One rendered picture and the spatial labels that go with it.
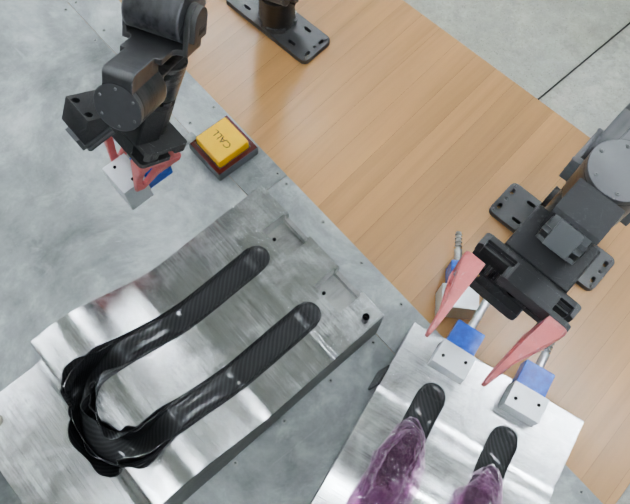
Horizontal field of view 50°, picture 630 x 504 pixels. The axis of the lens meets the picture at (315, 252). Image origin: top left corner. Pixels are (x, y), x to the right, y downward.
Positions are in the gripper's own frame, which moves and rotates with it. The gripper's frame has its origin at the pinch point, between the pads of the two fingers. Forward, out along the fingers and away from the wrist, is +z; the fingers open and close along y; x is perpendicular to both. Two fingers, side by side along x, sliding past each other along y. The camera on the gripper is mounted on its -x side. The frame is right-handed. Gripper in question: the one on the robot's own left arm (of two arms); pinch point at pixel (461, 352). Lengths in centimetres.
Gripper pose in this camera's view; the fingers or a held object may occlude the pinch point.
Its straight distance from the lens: 60.8
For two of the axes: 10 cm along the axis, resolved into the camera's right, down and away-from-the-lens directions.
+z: -6.8, 6.9, -2.6
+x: -0.2, 3.4, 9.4
